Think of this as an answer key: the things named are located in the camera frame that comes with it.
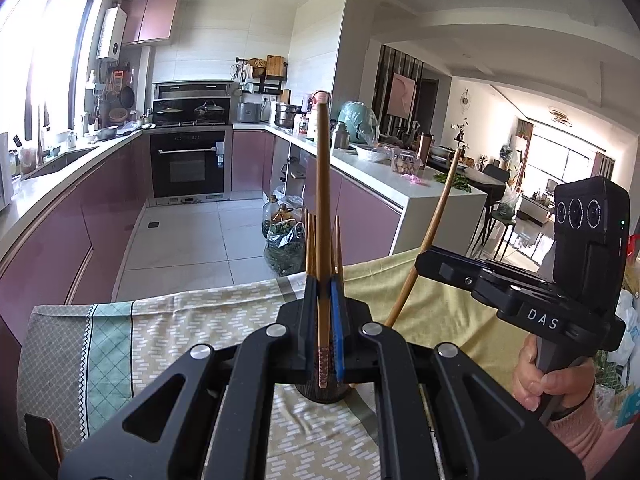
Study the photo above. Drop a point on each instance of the brown tumbler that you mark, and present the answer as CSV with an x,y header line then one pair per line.
x,y
426,147

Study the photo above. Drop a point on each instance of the dining table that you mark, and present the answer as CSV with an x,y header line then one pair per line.
x,y
482,177

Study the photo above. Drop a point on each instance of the pink base cabinets with sink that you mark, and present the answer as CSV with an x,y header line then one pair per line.
x,y
65,240

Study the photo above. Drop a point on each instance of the teal plastic bag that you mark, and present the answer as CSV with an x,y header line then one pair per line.
x,y
357,120

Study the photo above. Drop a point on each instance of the black wall shelf rack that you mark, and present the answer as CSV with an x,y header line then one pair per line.
x,y
255,85

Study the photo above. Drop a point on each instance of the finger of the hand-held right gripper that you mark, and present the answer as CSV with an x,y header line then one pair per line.
x,y
445,270
515,270

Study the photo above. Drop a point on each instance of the black built-in oven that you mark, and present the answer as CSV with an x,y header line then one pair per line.
x,y
190,165

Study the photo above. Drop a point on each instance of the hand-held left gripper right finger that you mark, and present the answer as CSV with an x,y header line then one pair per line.
x,y
339,330

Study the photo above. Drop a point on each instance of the person's right forearm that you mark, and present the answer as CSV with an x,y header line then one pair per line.
x,y
585,440

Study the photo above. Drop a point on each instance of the kitchen window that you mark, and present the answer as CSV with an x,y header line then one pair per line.
x,y
45,60

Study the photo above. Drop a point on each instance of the clear plastic food box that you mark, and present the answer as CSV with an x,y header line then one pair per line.
x,y
405,163

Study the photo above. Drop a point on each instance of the black range hood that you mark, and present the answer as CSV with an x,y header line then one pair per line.
x,y
192,91

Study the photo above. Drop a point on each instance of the pink wall painting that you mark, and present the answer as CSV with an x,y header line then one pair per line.
x,y
401,95

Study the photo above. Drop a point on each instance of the person's right hand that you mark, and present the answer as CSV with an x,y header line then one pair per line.
x,y
565,385

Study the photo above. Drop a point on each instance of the living room window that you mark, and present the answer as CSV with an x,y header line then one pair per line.
x,y
565,160

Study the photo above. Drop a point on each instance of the white bowl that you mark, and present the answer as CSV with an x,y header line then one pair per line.
x,y
372,153

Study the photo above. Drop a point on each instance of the plastic oil bottle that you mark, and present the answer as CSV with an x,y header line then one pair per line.
x,y
271,217

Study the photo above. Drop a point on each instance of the plastic bags with bottles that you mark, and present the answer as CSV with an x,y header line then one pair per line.
x,y
286,245

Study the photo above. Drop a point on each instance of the white wall water heater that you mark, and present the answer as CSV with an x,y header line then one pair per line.
x,y
111,35

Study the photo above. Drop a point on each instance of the steel mixing bowl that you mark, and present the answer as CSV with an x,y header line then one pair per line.
x,y
106,133

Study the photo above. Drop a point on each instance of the wall clock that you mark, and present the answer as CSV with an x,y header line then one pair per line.
x,y
466,100

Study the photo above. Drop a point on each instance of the pink kettle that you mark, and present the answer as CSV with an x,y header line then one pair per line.
x,y
320,96

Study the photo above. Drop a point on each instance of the white plastic bag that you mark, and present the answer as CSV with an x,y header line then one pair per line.
x,y
625,325

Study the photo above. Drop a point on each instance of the dark dining chair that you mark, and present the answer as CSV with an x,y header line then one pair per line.
x,y
495,175

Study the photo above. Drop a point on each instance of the beige and teal patterned tablecloth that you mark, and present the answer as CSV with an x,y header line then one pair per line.
x,y
175,320

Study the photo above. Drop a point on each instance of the steel kitchen sink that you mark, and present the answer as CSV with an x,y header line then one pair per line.
x,y
60,160

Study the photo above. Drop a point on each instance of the pink wall cabinet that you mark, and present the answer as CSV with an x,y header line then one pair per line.
x,y
150,20

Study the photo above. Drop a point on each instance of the steel thermos bottle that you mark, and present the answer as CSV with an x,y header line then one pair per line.
x,y
341,135

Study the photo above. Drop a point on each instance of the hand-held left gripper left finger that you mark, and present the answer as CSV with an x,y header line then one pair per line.
x,y
302,340

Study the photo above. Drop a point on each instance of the hanging black wok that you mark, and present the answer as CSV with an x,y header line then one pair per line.
x,y
127,97

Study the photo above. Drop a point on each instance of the green leafy vegetables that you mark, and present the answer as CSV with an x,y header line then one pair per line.
x,y
462,184

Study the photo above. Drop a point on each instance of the steel faucet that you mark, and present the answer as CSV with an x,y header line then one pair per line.
x,y
40,135

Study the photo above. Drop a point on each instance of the dark wooden chair back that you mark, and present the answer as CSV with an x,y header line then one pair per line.
x,y
42,440

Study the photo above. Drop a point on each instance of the white countertop oven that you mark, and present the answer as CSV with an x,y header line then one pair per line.
x,y
4,170

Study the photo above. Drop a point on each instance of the wooden cutting board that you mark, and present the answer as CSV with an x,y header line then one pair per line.
x,y
276,67

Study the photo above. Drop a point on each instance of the pale yellow cloth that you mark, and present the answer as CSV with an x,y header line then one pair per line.
x,y
450,320

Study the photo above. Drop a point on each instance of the black pot with lid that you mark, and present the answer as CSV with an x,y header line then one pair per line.
x,y
168,114
208,111

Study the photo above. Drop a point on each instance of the black mesh utensil holder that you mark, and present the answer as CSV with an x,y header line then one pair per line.
x,y
310,394

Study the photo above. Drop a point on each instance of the pink peninsula base cabinets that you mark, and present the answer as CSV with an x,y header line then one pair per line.
x,y
370,215

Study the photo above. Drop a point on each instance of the silver rice cooker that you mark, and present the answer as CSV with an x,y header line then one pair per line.
x,y
248,113

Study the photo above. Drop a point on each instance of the steel stockpot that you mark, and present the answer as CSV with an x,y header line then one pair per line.
x,y
288,115

